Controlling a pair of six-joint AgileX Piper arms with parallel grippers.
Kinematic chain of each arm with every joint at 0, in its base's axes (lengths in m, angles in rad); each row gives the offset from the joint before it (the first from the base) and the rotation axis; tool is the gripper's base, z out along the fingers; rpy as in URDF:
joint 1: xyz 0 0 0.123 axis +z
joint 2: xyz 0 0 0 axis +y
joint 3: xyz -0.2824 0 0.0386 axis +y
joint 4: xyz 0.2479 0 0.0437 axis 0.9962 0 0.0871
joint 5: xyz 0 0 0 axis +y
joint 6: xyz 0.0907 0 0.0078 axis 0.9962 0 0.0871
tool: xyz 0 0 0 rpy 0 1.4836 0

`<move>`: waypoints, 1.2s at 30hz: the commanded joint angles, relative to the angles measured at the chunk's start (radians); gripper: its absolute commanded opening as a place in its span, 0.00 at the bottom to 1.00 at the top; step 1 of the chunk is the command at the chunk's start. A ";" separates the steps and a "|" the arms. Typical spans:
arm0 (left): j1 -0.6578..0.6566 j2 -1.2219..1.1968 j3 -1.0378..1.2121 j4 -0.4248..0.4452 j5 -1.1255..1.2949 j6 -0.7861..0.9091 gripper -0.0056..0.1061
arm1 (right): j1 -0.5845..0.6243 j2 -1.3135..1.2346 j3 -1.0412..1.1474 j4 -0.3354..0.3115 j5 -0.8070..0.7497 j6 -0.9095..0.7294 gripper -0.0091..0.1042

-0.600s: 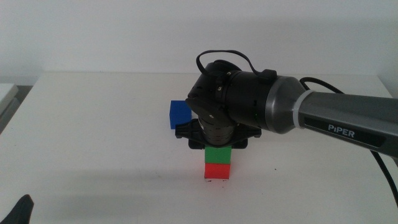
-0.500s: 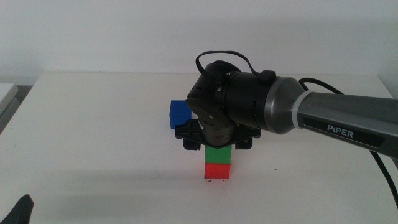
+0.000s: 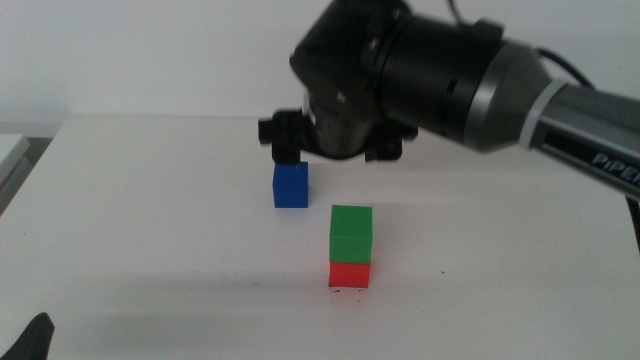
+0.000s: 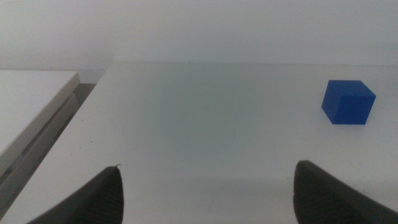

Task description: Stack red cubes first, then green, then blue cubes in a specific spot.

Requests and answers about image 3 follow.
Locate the blue cube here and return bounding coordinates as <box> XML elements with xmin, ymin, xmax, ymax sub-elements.
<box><xmin>272</xmin><ymin>160</ymin><xmax>310</xmax><ymax>209</ymax></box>

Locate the green cube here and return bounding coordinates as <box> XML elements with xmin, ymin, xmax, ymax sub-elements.
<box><xmin>328</xmin><ymin>204</ymin><xmax>374</xmax><ymax>265</ymax></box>

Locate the red cube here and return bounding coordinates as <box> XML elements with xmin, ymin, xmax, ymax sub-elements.
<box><xmin>327</xmin><ymin>261</ymin><xmax>372</xmax><ymax>290</ymax></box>

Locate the white cable tie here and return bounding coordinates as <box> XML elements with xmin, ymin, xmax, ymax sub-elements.
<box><xmin>518</xmin><ymin>78</ymin><xmax>569</xmax><ymax>149</ymax></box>

